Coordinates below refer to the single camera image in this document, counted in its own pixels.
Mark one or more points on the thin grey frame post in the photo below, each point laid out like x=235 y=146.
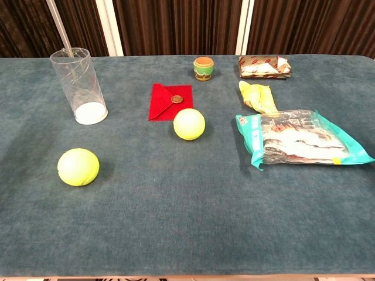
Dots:
x=58 y=20

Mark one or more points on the teal clear snack bag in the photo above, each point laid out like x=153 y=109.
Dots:
x=299 y=140

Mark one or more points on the wide white frame post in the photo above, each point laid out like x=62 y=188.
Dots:
x=244 y=26
x=109 y=26

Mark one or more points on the gold red snack packet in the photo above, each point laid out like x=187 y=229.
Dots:
x=263 y=68

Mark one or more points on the blue velvet tablecloth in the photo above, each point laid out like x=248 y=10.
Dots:
x=187 y=219

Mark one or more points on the crumpled yellow snack wrapper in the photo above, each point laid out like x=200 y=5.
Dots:
x=259 y=98

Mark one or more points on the dark brown curtain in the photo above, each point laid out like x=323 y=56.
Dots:
x=175 y=26

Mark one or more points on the small orange green cup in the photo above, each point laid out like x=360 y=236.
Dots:
x=203 y=71

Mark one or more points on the yellow tennis ball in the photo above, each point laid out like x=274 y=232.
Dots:
x=78 y=167
x=189 y=124

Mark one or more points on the clear plastic cup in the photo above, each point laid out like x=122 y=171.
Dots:
x=88 y=114

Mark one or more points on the red envelope with gold button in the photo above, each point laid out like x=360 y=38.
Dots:
x=161 y=99

